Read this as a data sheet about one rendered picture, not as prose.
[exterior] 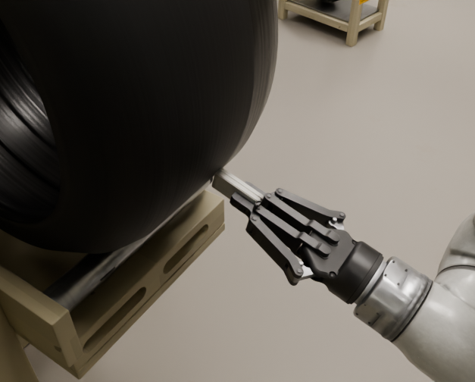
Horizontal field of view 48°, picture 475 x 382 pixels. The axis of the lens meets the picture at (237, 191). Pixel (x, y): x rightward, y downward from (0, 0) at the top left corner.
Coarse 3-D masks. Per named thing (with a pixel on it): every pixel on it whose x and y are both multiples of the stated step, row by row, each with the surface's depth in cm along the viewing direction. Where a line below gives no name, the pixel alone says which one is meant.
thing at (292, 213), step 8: (264, 200) 69; (272, 200) 69; (280, 200) 69; (272, 208) 70; (280, 208) 68; (288, 208) 68; (280, 216) 69; (288, 216) 68; (296, 216) 68; (304, 216) 68; (296, 224) 68; (304, 224) 67; (312, 224) 67; (320, 224) 67; (320, 232) 66; (328, 232) 67; (328, 240) 66; (336, 240) 66
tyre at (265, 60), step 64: (0, 0) 43; (64, 0) 42; (128, 0) 43; (192, 0) 48; (256, 0) 56; (0, 64) 93; (64, 64) 44; (128, 64) 45; (192, 64) 50; (256, 64) 59; (0, 128) 90; (64, 128) 49; (128, 128) 48; (192, 128) 53; (0, 192) 83; (64, 192) 56; (128, 192) 54; (192, 192) 66
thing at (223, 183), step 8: (216, 176) 70; (224, 176) 69; (216, 184) 71; (224, 184) 70; (232, 184) 69; (224, 192) 71; (232, 192) 70; (240, 192) 69; (248, 192) 68; (248, 200) 69; (256, 200) 68
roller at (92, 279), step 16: (160, 224) 82; (144, 240) 79; (96, 256) 74; (112, 256) 75; (128, 256) 78; (80, 272) 72; (96, 272) 73; (112, 272) 76; (48, 288) 70; (64, 288) 70; (80, 288) 71; (64, 304) 70
